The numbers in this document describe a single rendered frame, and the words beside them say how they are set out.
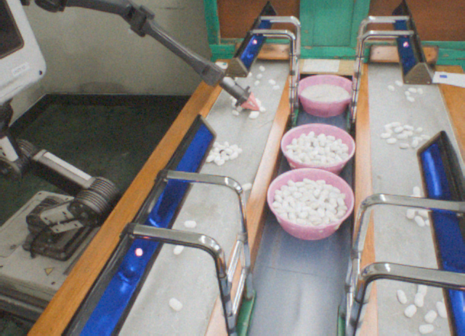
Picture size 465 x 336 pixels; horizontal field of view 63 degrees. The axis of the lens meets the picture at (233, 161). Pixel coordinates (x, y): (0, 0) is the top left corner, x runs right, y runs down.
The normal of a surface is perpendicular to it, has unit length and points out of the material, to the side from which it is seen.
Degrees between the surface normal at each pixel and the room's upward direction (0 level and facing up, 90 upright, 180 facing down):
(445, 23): 90
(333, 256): 0
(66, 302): 0
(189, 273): 0
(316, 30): 90
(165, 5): 90
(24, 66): 90
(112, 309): 58
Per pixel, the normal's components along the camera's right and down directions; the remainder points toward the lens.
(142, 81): -0.17, 0.62
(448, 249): -0.86, -0.50
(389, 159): -0.08, -0.78
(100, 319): 0.77, -0.34
